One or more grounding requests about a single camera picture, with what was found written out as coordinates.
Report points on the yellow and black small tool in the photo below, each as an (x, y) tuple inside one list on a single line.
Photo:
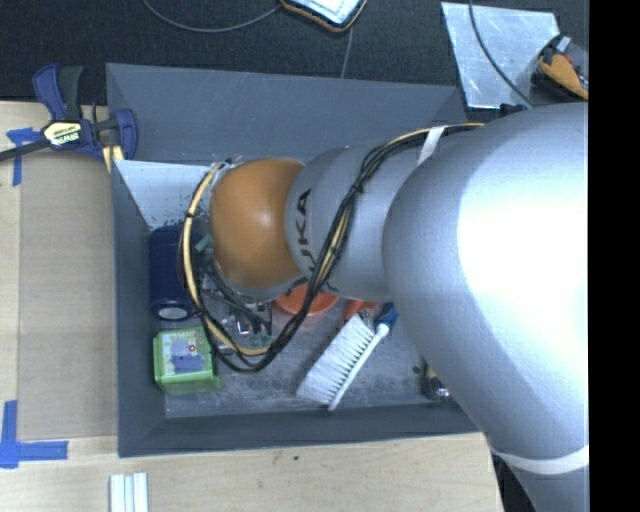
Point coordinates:
[(433, 382)]

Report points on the white bristle brush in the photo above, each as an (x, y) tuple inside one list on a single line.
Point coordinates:
[(337, 367)]

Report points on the small blue object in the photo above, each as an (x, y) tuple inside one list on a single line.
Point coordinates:
[(389, 315)]

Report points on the orange plastic bowl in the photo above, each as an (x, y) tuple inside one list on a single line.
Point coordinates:
[(320, 305)]

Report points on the grey metal bin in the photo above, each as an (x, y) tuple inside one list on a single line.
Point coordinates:
[(260, 115)]

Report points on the dark blue cylindrical can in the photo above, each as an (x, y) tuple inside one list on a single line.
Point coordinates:
[(164, 270)]

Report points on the pale wood flat board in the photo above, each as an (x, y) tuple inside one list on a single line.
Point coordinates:
[(65, 300)]

